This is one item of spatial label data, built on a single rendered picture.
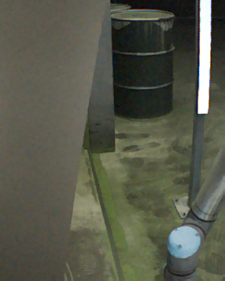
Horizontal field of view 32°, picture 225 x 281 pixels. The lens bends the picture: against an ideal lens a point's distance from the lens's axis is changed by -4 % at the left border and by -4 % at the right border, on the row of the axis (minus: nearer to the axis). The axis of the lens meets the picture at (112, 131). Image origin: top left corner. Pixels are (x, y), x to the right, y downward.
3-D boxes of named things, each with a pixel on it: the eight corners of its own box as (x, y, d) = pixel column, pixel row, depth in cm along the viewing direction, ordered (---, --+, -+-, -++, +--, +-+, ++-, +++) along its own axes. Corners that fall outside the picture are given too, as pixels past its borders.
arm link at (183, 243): (176, 218, 115) (175, 249, 120) (162, 241, 105) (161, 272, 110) (207, 225, 110) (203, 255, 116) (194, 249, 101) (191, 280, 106)
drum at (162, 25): (100, 104, 382) (96, 12, 344) (154, 94, 402) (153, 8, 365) (127, 127, 333) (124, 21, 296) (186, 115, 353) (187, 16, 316)
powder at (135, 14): (99, 16, 345) (99, 14, 344) (152, 11, 364) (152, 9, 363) (125, 23, 300) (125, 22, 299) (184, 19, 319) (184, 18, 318)
